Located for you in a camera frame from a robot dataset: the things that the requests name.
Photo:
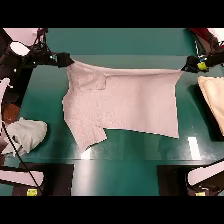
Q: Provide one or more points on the beige garment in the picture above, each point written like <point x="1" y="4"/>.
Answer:
<point x="213" y="98"/>

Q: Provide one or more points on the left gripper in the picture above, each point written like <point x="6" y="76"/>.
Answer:
<point x="64" y="59"/>

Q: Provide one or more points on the grey garment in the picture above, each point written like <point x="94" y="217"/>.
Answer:
<point x="25" y="135"/>

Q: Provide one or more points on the pale pink T-shirt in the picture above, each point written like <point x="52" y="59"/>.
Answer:
<point x="120" y="100"/>

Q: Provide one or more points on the red garment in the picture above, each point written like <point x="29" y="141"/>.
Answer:
<point x="201" y="33"/>

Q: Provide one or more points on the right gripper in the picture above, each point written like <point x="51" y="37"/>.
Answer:
<point x="191" y="64"/>

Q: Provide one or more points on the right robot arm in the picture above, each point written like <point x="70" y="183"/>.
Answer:
<point x="213" y="60"/>

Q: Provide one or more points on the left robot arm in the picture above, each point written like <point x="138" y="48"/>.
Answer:
<point x="20" y="48"/>

